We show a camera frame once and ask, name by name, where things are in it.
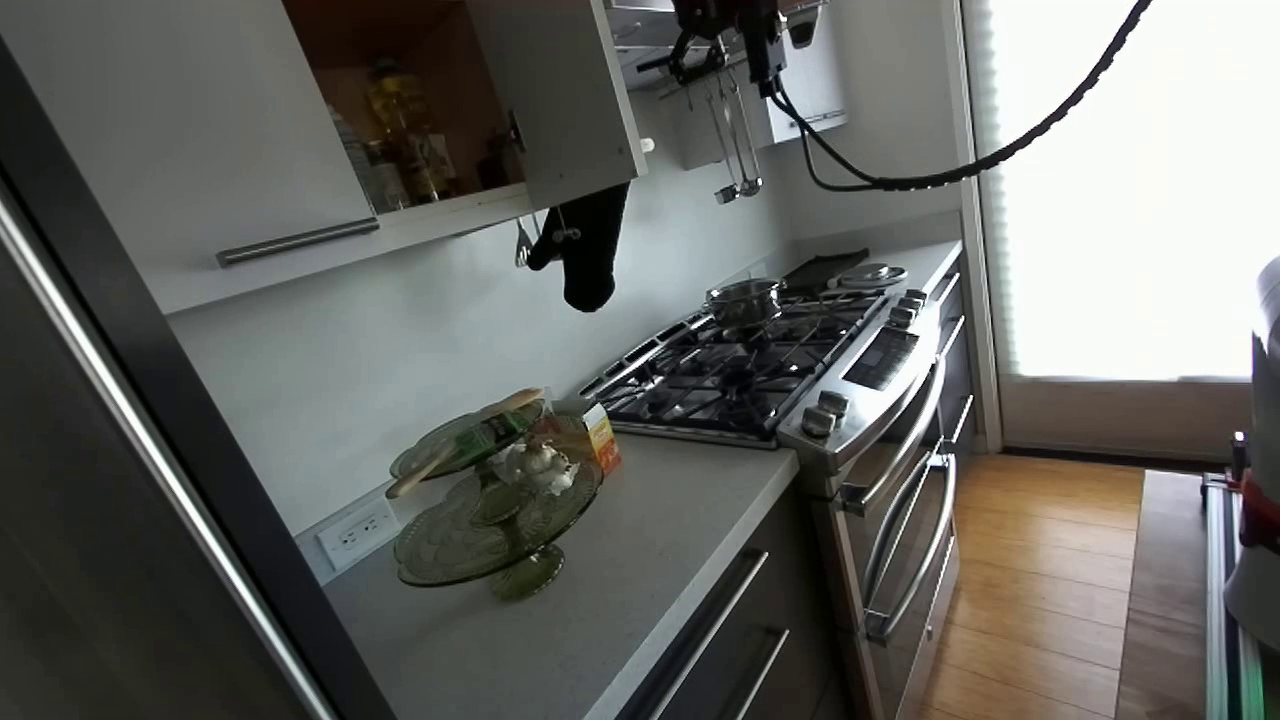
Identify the stainless steel refrigerator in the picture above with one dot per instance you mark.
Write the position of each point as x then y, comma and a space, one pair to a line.
140, 564

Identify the green glass tiered stand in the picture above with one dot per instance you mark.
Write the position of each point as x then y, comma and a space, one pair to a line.
514, 490

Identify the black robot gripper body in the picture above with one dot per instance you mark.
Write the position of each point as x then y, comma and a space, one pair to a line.
766, 27

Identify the black tray on counter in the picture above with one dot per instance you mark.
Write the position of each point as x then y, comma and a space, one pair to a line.
820, 270

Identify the white wall outlet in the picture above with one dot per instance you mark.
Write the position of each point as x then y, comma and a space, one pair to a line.
358, 535

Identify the black oven mitt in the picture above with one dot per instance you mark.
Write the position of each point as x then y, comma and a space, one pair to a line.
582, 238

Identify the orange carton box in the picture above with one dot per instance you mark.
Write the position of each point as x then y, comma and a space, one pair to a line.
601, 439

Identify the white cabinet door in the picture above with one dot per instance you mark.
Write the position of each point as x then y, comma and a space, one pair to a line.
200, 135
561, 86

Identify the stainless steel pot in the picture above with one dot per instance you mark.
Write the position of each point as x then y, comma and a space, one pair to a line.
744, 303

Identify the dark grey drawer cabinet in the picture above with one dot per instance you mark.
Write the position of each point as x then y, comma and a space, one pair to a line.
761, 641

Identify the hanging metal ladle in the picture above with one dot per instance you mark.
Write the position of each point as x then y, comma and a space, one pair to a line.
736, 150

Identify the stainless steel gas stove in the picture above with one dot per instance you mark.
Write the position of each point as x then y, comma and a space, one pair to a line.
849, 376

